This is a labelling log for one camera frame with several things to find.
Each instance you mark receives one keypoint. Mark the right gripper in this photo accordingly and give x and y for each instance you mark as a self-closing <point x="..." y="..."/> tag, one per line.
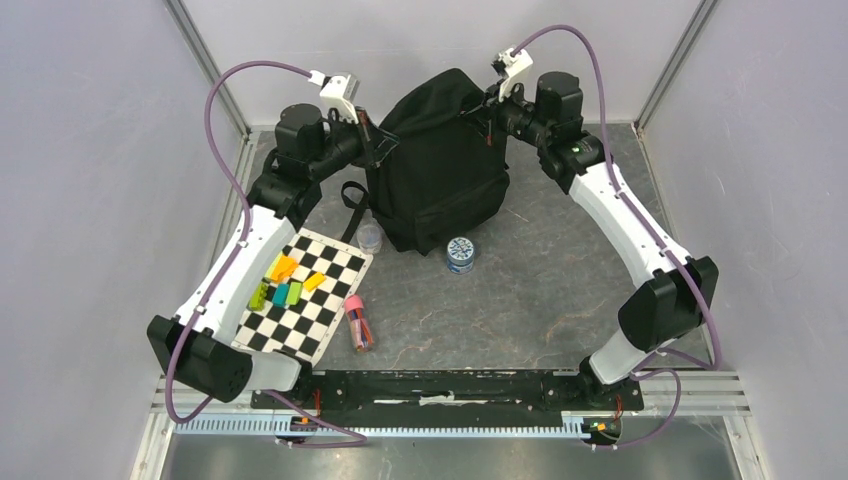
<point x="494" y="112"/>

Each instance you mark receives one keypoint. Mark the teal toy block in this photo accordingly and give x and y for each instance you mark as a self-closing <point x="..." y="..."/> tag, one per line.
<point x="279" y="298"/>

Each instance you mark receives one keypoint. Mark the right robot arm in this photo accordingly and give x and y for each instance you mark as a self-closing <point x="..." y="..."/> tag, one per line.
<point x="673" y="289"/>

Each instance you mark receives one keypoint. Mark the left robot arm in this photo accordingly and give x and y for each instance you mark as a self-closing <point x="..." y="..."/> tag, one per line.
<point x="194" y="345"/>

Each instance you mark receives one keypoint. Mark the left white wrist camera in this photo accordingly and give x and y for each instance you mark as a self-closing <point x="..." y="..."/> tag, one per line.
<point x="337" y="92"/>

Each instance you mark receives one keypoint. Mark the yellow toy block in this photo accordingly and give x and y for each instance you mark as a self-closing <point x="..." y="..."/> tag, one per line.
<point x="314" y="281"/>

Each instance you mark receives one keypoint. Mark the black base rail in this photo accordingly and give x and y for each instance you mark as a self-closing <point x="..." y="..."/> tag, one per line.
<point x="458" y="398"/>

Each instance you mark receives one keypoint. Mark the green toy block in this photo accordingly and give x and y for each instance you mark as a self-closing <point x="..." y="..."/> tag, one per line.
<point x="294" y="293"/>

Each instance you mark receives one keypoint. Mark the black student backpack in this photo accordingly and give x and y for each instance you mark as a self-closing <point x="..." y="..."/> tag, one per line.
<point x="447" y="175"/>

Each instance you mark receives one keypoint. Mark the orange toy block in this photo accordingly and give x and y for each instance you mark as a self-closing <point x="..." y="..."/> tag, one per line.
<point x="282" y="269"/>

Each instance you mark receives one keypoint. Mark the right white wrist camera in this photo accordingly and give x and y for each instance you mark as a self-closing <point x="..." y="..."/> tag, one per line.
<point x="513" y="66"/>

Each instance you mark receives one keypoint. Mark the clear jar of paperclips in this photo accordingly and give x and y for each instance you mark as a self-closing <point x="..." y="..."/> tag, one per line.
<point x="369" y="237"/>

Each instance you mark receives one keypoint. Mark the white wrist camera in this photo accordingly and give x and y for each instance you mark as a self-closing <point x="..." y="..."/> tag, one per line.
<point x="337" y="92"/>
<point x="513" y="66"/>

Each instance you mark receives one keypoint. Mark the checkered chess board mat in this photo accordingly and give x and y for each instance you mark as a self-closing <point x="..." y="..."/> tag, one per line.
<point x="305" y="330"/>

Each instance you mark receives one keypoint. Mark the blue lidded round tub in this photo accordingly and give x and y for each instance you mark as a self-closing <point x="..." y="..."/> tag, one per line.
<point x="460" y="255"/>

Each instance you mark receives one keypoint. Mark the pink capped pencil tube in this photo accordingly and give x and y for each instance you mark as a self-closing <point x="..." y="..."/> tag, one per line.
<point x="361" y="335"/>

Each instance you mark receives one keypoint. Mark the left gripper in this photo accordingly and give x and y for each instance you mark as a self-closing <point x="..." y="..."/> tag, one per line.
<point x="372" y="143"/>

